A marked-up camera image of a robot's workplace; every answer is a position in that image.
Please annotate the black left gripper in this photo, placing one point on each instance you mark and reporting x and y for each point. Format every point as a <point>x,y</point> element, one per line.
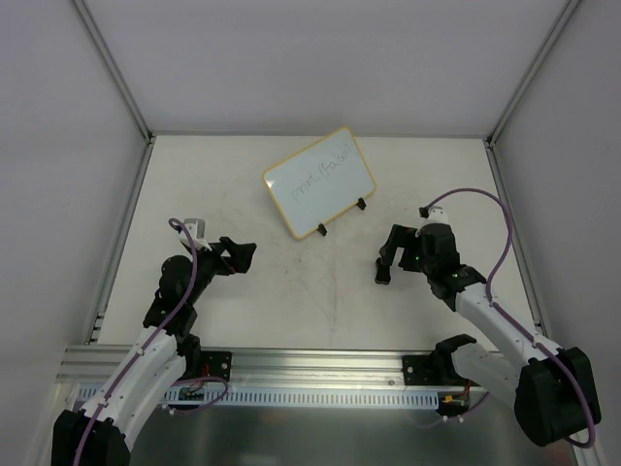
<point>225,257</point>

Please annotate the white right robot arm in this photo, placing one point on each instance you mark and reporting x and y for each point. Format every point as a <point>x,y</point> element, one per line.
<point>551,390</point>

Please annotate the left aluminium frame post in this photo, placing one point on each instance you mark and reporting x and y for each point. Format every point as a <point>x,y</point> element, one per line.
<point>101,46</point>

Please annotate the right aluminium frame post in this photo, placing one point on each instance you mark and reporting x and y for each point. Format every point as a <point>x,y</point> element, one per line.
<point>546,46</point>

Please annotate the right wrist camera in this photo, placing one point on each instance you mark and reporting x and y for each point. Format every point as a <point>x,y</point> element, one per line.
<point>433,215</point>

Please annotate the aluminium mounting rail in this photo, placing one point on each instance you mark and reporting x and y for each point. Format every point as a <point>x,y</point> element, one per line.
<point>309,368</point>

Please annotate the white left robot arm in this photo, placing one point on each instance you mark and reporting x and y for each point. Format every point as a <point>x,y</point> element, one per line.
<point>105,429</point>

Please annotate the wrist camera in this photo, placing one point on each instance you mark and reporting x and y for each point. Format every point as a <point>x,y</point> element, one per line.
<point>433,215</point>
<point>195,234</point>

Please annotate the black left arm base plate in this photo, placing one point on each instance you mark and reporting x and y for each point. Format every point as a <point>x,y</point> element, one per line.
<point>208,363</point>

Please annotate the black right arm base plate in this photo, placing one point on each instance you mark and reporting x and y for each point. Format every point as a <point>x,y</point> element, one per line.
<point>420,369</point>

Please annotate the white slotted cable duct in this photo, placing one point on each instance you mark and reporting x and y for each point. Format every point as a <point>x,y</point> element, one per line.
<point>292,397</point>

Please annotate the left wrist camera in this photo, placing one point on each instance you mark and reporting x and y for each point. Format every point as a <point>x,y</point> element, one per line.
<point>195,234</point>

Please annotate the yellow framed whiteboard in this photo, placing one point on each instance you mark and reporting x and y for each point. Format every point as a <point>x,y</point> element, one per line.
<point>320,182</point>

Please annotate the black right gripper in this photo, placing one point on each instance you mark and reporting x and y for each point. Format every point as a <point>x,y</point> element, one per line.
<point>405,238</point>

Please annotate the aluminium frame post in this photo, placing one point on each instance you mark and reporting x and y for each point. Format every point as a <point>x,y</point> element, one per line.
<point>101,46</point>
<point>546,46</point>

